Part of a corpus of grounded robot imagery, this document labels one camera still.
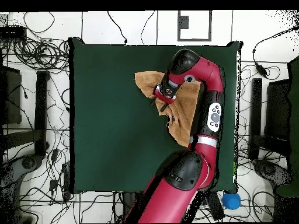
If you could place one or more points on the tan terry towel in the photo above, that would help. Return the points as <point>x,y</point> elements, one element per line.
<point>182,116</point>

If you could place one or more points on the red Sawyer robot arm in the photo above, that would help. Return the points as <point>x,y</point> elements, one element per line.
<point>170,198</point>

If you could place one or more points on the black flat panel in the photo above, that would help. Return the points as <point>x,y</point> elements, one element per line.
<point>10,98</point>
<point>278,109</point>

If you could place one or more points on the dark green table cloth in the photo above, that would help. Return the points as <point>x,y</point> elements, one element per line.
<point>105,140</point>

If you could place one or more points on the small grey box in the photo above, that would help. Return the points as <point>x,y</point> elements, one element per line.
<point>184,22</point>

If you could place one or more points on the black T-shaped stand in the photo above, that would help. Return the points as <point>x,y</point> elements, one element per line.
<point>256,112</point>
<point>41,112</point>

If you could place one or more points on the small lime green tag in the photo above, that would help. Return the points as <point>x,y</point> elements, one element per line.
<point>234,169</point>

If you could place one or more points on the black stand behind table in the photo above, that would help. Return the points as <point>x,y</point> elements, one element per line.
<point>129,200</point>

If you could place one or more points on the black power strip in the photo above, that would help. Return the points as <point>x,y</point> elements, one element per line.
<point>215,206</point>

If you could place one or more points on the blue round object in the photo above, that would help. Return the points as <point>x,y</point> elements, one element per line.
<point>231,201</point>

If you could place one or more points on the black power adapter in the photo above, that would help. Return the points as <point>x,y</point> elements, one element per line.
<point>54,155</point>
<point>53,184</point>

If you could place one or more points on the dark tripod base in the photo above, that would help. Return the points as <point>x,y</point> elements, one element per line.
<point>268,170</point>
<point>28,163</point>

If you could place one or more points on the dark green fabric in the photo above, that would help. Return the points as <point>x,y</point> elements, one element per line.
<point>294,105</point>

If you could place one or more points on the black electronics box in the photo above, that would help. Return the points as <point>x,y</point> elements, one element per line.
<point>12,32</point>

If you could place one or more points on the grey rectangular frame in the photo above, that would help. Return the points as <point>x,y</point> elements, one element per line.
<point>179,32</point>

